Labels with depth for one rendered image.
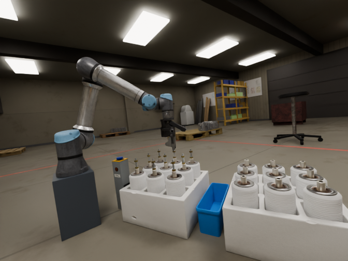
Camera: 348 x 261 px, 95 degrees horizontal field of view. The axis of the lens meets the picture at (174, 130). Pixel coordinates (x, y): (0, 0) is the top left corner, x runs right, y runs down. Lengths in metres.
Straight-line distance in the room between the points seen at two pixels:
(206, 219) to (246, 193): 0.24
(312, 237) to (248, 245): 0.20
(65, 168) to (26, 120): 7.68
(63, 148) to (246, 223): 0.89
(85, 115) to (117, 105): 7.91
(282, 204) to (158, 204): 0.50
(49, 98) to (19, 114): 1.17
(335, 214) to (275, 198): 0.16
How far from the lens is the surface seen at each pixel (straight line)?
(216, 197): 1.09
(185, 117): 10.24
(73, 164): 0.99
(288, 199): 0.70
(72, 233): 1.08
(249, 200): 0.71
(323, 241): 0.74
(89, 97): 1.09
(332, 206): 0.72
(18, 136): 8.65
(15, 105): 8.71
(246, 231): 0.74
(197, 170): 1.00
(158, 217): 0.87
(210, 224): 0.84
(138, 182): 0.92
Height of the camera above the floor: 0.54
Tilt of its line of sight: 4 degrees down
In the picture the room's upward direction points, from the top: 6 degrees counter-clockwise
